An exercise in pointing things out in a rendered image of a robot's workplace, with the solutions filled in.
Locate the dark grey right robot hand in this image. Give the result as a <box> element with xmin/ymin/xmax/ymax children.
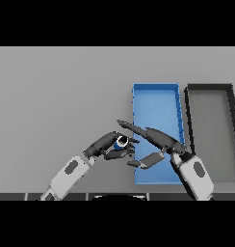
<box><xmin>116</xmin><ymin>119</ymin><xmax>195</xmax><ymax>170</ymax></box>

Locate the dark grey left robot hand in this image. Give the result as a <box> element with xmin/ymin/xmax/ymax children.
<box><xmin>83</xmin><ymin>130</ymin><xmax>141</xmax><ymax>161</ymax></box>

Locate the blue bin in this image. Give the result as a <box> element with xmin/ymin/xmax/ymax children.
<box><xmin>132</xmin><ymin>83</ymin><xmax>186</xmax><ymax>185</ymax></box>

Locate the dark grey bin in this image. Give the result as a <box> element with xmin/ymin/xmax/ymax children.
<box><xmin>184</xmin><ymin>83</ymin><xmax>235</xmax><ymax>183</ymax></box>

